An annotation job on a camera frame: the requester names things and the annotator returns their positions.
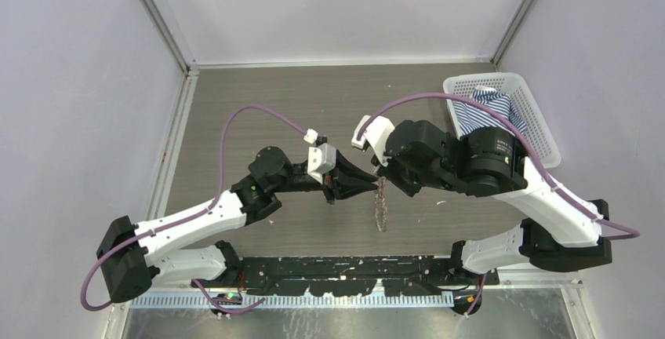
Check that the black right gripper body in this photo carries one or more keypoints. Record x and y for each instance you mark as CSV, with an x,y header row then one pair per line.
x,y
408,182

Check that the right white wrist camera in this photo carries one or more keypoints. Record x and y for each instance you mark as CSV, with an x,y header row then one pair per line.
x,y
374,136

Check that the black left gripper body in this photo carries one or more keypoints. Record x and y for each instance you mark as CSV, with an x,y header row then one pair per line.
x,y
306,183

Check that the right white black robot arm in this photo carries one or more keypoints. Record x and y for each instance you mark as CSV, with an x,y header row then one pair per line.
x,y
555,235

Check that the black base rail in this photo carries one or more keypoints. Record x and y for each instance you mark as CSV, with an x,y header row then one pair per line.
x,y
418,275

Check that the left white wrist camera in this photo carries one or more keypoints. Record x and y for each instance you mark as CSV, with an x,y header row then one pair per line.
x,y
321,156

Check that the white plastic basket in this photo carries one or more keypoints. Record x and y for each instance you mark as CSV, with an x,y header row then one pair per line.
x,y
538,132

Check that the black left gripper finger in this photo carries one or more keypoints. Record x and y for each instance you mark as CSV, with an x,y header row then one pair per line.
x,y
343,191
346,169

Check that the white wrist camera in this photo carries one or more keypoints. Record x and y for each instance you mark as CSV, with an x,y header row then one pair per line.
x,y
321,156
374,136

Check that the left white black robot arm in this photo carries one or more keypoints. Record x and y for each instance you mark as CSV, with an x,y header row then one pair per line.
x,y
134,257

